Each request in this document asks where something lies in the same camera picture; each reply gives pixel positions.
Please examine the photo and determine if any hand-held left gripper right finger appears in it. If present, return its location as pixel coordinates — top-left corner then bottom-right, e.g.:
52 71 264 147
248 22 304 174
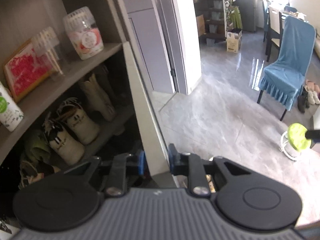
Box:
169 144 252 195

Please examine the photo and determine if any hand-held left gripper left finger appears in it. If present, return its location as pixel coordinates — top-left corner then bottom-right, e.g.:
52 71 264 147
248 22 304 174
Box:
64 151 146 197

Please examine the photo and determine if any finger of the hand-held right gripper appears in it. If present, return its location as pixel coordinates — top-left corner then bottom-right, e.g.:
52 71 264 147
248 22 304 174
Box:
304 129 320 141

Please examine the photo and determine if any white cabinet door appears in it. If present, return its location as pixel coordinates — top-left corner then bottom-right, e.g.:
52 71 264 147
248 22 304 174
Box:
122 41 187 189

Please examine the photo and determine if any grey shoe cabinet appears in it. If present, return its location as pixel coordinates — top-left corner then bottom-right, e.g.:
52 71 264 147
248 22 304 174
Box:
0 0 150 188

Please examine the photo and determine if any green cushioned white stool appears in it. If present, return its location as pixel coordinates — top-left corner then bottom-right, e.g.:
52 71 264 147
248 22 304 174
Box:
279 123 313 161

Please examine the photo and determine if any black boot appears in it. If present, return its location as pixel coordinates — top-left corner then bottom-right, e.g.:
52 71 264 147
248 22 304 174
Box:
297 86 309 113

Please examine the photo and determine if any white shoe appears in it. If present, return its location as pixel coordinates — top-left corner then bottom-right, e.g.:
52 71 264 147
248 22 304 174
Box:
307 90 320 105

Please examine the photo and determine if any pink plush slipper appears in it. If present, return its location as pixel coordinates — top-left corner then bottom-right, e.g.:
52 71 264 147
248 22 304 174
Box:
305 79 320 92

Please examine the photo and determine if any cream fringed short boot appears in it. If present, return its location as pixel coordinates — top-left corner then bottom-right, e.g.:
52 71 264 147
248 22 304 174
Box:
56 98 100 145
42 115 85 165

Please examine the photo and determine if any blue covered chair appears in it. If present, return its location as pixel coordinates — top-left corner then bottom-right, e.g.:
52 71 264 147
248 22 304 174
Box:
257 15 317 122

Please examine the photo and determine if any beige tall boot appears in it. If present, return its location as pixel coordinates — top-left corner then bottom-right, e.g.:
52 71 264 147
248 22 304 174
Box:
79 72 117 122

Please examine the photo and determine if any green shoe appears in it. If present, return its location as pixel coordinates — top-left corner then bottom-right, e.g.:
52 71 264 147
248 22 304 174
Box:
24 130 52 165

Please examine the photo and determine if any laced dark shoe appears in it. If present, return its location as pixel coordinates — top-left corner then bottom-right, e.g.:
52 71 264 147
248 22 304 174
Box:
19 160 60 188

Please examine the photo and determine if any beige back dining chair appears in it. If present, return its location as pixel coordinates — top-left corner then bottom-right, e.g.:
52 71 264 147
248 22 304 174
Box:
262 0 285 63

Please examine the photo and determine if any dining table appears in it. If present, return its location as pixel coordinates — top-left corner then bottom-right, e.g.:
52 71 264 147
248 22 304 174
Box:
280 4 320 30

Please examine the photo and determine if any cardboard box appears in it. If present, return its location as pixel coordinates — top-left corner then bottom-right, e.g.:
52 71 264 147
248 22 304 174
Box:
226 29 242 54

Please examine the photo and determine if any white interior door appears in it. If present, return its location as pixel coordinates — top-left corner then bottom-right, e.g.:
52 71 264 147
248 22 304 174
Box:
170 0 202 95

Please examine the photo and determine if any pink-label plastic jar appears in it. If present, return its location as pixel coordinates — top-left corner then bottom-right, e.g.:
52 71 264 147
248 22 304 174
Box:
62 6 104 60

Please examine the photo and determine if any white green-label bottle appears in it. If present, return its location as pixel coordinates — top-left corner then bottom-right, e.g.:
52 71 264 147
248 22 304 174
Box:
0 81 25 132

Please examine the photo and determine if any clear plastic container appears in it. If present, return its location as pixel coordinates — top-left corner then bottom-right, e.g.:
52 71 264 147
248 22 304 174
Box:
31 26 65 77

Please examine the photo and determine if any grey refrigerator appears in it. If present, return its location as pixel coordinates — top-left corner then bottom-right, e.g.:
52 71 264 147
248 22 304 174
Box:
234 0 257 33

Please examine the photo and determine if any pink framed box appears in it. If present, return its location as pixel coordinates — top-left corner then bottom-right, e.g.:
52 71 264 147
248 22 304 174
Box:
3 39 57 103

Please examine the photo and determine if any dark shelf unit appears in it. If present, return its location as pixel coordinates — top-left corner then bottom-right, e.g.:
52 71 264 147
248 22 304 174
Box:
191 0 227 45

